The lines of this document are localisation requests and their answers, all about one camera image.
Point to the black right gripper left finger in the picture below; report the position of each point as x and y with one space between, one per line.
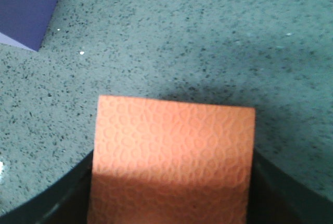
66 201

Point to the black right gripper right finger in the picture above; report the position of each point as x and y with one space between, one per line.
276 197

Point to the orange foam cube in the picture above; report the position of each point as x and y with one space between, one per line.
160 161

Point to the purple foam cube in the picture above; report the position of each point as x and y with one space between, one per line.
24 22

